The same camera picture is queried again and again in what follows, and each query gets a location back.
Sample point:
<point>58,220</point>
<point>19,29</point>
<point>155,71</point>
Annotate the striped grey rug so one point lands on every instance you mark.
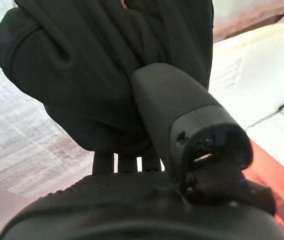
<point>12,137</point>

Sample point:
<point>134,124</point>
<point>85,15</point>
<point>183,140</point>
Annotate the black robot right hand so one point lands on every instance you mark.
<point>182,112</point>

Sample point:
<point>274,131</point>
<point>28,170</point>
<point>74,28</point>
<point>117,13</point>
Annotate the black garment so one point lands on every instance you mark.
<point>82,75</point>

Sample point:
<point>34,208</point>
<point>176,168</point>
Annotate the white garment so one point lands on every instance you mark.
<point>262,75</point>

